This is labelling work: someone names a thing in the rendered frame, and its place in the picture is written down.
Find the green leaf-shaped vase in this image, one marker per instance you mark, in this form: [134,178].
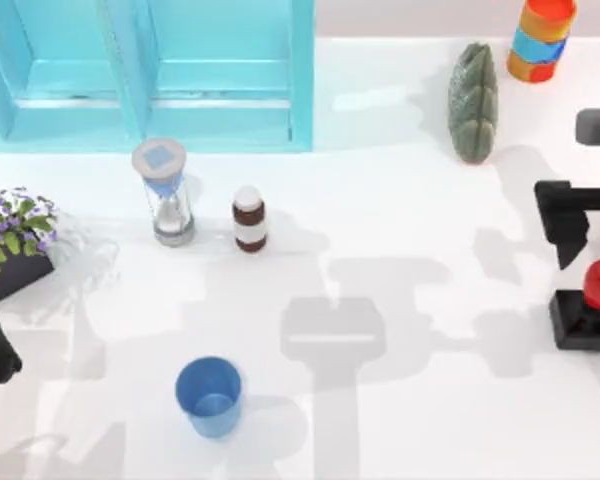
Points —
[472,105]

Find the orange and blue cylinder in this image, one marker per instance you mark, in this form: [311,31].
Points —
[537,45]

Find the brown bottle with white cap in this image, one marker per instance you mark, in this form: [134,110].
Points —
[250,227]

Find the light blue rack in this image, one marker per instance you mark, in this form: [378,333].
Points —
[220,75]

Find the blue cup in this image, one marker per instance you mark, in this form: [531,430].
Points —
[200,380]

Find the blue-capped hourglass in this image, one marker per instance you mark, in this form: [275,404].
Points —
[166,200]

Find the purple flower plant pot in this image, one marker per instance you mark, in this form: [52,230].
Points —
[15,225]

